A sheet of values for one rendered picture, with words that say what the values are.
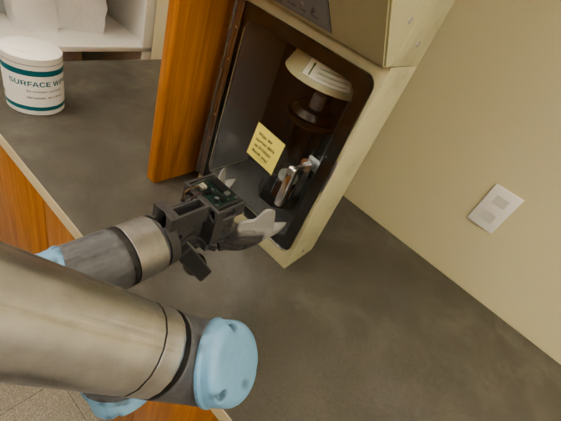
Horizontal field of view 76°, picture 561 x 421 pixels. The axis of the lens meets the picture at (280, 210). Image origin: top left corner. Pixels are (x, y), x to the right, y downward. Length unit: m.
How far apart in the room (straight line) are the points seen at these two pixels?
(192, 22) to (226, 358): 0.61
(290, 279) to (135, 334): 0.56
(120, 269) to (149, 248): 0.04
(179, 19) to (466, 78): 0.65
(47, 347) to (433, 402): 0.70
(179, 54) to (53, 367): 0.62
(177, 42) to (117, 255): 0.46
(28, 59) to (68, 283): 0.84
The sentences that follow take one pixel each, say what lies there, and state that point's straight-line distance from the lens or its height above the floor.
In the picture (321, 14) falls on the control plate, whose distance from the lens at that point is 0.58.
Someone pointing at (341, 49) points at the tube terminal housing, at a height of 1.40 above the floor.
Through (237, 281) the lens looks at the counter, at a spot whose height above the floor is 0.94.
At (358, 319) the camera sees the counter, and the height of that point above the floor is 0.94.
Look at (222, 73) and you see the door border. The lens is 0.78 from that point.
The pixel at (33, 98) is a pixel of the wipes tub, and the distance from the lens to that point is 1.10.
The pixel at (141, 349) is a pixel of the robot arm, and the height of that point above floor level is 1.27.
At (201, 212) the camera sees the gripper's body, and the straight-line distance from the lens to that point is 0.47.
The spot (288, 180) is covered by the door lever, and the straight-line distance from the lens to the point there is 0.63.
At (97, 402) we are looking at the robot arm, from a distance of 0.46.
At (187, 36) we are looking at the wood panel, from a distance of 0.77.
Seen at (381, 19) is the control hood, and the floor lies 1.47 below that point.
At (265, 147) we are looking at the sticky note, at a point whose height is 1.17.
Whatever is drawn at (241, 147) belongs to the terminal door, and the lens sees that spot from 0.77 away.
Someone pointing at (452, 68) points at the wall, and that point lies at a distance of 1.00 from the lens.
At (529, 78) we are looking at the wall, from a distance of 0.97.
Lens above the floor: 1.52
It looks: 37 degrees down
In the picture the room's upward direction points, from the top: 24 degrees clockwise
